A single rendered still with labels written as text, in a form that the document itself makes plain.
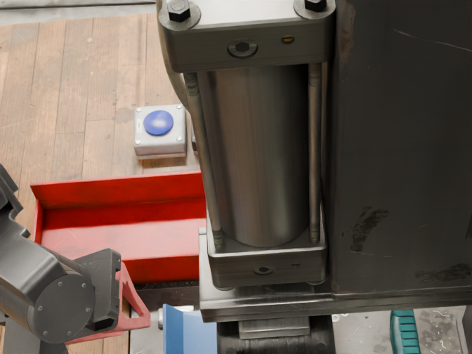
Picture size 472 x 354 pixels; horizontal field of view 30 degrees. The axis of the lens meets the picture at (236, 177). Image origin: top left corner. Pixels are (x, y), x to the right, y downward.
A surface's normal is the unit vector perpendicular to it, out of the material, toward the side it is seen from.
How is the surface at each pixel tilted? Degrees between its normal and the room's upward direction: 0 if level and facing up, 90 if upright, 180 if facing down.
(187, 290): 0
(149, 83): 0
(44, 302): 70
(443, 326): 0
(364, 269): 90
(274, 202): 90
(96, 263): 29
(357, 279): 90
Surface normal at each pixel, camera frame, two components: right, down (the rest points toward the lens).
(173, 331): 0.83, -0.32
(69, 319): 0.69, 0.28
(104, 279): -0.54, -0.40
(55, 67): -0.07, -0.57
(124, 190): 0.04, 0.82
